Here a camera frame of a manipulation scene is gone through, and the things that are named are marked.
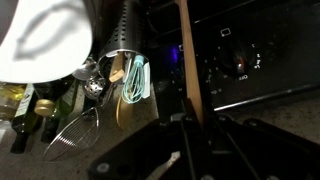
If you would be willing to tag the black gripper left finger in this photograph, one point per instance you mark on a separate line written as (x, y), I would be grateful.
(136, 157)

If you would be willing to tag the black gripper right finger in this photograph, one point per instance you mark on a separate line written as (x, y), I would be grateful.
(256, 150)

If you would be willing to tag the wooden spoon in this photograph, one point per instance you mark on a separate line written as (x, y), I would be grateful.
(191, 75)

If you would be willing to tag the perforated metal spoon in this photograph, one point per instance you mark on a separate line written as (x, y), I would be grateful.
(94, 87)

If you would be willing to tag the perforated metal utensil holder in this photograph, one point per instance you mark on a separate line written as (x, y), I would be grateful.
(122, 28)

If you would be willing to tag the teal silicone whisk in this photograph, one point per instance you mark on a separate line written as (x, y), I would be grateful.
(134, 86)

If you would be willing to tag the green olive oil bottle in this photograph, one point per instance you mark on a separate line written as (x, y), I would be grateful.
(67, 101)

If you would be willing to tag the light wooden spatula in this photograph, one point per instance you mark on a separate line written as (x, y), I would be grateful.
(124, 111)

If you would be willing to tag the black electric stove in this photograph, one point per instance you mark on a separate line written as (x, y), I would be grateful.
(251, 51)

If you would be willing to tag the gold-capped dark bottle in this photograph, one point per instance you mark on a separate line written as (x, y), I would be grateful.
(48, 93)

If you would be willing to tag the dark olive oil bottle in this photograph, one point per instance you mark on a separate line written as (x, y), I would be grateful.
(25, 121)

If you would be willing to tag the glass oil jar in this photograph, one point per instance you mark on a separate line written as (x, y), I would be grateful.
(10, 97)

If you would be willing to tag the white rice cooker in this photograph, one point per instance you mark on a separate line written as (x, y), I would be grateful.
(44, 40)

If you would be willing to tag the wire mesh skimmer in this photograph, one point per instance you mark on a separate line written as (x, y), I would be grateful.
(75, 138)

